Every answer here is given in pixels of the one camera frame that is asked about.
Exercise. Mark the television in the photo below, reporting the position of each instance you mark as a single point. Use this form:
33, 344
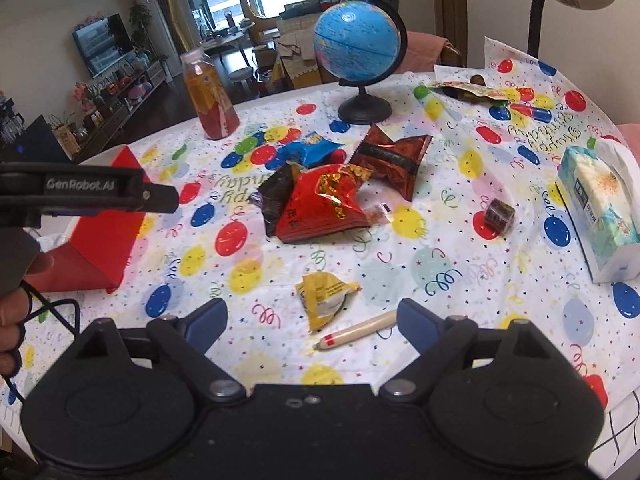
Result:
102, 45

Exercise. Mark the blue snack packet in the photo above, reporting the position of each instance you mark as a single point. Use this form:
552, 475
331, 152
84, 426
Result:
312, 150

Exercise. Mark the tissue pack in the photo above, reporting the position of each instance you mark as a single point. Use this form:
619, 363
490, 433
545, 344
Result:
597, 210

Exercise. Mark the red and white cardboard box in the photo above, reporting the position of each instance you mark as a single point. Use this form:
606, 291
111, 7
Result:
100, 245

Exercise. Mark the balloon print tablecloth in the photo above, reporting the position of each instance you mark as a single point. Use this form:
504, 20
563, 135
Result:
450, 265

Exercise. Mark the person's left hand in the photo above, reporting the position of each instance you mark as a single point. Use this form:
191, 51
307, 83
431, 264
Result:
12, 310

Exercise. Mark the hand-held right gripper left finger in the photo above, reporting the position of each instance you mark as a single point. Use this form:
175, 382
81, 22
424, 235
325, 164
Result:
206, 317

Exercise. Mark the television cabinet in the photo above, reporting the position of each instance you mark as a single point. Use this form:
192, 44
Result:
127, 92

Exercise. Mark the pink cloth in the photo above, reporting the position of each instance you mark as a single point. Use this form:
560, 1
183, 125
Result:
425, 47

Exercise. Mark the orange juice bottle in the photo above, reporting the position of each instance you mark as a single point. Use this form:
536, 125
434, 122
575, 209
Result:
212, 100

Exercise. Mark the dark red snack packet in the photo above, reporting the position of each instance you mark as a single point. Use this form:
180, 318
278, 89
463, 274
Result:
392, 160

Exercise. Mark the dark brown snack packet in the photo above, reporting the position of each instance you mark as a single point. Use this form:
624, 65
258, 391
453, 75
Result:
272, 197

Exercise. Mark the round coffee table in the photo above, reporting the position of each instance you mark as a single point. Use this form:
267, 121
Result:
227, 40

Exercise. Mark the yellow armchair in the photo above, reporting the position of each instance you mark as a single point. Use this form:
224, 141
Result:
260, 12

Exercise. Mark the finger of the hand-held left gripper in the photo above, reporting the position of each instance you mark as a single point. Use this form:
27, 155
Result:
161, 200

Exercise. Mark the yellow snack packet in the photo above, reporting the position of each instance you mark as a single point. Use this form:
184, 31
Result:
322, 300

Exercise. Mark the large red snack packet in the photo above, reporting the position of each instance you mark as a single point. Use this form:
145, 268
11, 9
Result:
320, 205

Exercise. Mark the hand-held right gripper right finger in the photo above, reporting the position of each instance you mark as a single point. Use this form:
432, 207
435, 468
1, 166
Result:
416, 321

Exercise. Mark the sofa with cloth cover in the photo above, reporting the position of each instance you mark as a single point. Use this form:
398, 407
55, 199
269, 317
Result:
295, 55

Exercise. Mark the round dark candy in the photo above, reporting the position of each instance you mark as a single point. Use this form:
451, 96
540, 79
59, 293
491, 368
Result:
499, 215

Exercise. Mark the red and blue wrapped candy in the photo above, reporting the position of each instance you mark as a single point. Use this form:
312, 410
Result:
531, 111

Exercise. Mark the round stool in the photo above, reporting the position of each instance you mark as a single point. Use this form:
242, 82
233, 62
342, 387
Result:
242, 77

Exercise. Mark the blue desk globe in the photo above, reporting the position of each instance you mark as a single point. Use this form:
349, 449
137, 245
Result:
356, 42

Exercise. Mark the wooden chair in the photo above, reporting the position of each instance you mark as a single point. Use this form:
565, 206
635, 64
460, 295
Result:
452, 52

